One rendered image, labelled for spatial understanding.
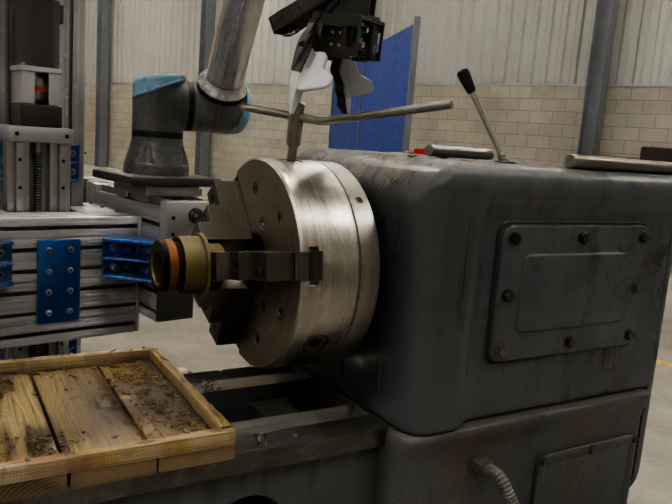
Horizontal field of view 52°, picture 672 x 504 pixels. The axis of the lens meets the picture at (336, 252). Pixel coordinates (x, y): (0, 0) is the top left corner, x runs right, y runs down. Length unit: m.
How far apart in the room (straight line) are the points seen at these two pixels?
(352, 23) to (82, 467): 0.63
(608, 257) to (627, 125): 10.19
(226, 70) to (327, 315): 0.79
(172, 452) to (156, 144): 0.90
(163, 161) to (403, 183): 0.77
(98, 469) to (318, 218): 0.41
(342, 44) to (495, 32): 11.65
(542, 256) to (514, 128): 11.04
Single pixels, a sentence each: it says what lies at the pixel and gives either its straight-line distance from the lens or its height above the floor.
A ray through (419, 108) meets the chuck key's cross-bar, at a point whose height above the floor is 1.32.
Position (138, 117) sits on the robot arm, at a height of 1.29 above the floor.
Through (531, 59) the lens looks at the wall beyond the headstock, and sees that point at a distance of 12.15.
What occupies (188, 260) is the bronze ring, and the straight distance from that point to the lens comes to 0.95.
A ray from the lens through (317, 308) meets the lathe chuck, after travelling 0.91.
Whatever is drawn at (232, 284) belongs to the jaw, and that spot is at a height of 1.05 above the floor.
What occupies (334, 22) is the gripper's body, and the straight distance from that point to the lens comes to 0.95.
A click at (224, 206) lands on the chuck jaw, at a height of 1.16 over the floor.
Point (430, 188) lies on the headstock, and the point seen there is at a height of 1.22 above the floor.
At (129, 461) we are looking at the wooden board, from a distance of 0.86.
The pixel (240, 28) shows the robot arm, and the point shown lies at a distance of 1.51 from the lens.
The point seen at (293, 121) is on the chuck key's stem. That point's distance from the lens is 1.00.
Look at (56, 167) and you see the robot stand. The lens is 1.65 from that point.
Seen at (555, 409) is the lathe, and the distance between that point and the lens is 1.20.
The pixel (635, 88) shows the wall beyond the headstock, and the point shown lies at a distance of 11.40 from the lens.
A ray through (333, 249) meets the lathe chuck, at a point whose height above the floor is 1.13.
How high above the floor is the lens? 1.27
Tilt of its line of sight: 9 degrees down
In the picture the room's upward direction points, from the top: 4 degrees clockwise
